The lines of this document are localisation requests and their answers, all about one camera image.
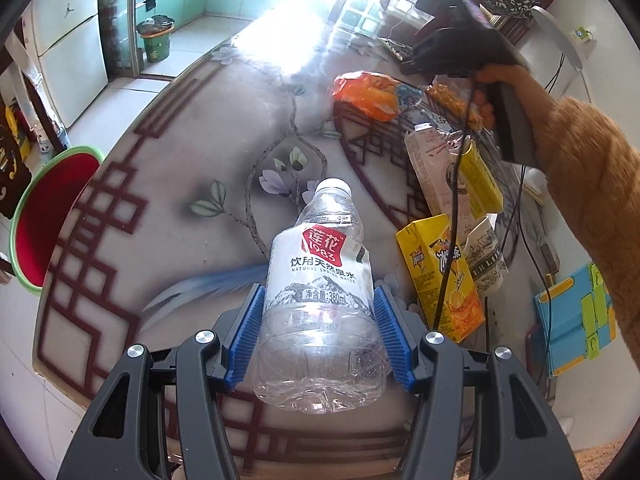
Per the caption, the white printed paper cup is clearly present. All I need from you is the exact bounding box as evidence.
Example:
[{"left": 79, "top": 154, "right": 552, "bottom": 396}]
[{"left": 462, "top": 215, "right": 508, "bottom": 296}]

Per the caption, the white refrigerator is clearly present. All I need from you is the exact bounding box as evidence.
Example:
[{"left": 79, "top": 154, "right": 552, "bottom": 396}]
[{"left": 17, "top": 0, "right": 110, "bottom": 128}]

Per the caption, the person's right hand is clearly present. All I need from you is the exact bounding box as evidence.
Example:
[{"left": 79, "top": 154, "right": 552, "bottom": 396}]
[{"left": 472, "top": 66, "right": 553, "bottom": 133}]

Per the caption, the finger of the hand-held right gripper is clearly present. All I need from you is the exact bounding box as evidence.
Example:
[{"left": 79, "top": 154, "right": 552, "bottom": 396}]
[{"left": 399, "top": 42, "right": 441, "bottom": 77}]

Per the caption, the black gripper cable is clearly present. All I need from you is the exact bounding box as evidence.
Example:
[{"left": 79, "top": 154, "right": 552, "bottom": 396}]
[{"left": 431, "top": 74, "right": 476, "bottom": 333}]

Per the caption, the red basin green rim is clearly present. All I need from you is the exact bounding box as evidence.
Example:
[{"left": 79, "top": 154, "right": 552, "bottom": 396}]
[{"left": 10, "top": 146, "right": 103, "bottom": 297}]

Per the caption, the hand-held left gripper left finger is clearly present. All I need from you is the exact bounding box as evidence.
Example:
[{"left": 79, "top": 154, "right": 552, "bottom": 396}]
[{"left": 57, "top": 284, "right": 266, "bottom": 480}]

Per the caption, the orange snack wrapper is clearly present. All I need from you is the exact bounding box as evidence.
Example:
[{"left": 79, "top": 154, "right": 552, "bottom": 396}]
[{"left": 327, "top": 71, "right": 426, "bottom": 123}]

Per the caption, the white milk carton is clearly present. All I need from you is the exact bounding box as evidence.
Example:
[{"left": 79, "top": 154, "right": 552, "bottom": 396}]
[{"left": 404, "top": 125, "right": 473, "bottom": 221}]

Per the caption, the blue green toy board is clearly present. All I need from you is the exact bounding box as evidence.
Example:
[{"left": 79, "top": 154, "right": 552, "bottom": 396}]
[{"left": 534, "top": 262, "right": 618, "bottom": 378}]

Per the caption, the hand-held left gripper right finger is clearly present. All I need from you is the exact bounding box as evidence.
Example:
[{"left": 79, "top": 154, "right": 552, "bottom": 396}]
[{"left": 374, "top": 284, "right": 583, "bottom": 480}]

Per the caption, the yellow medicine box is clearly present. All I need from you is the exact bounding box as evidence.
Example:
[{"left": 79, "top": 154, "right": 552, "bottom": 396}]
[{"left": 457, "top": 140, "right": 503, "bottom": 221}]

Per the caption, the person's right forearm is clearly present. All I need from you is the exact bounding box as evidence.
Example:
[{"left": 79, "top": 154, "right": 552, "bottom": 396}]
[{"left": 530, "top": 95, "right": 640, "bottom": 361}]

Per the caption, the clear plastic water bottle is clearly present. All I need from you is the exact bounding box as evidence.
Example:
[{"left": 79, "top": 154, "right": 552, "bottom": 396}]
[{"left": 251, "top": 177, "right": 388, "bottom": 415}]

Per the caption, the white charger with cable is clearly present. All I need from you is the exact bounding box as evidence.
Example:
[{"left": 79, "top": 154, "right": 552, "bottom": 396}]
[{"left": 522, "top": 167, "right": 551, "bottom": 206}]

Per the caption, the yellow drink carton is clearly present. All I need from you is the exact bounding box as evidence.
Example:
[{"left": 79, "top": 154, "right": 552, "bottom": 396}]
[{"left": 396, "top": 214, "right": 486, "bottom": 343}]

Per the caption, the green trash bin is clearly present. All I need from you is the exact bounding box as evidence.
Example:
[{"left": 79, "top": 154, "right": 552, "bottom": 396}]
[{"left": 136, "top": 15, "right": 176, "bottom": 63}]

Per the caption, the dark carved wooden chair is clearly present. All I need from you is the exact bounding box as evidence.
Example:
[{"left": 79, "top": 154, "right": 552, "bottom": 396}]
[{"left": 0, "top": 100, "right": 33, "bottom": 221}]

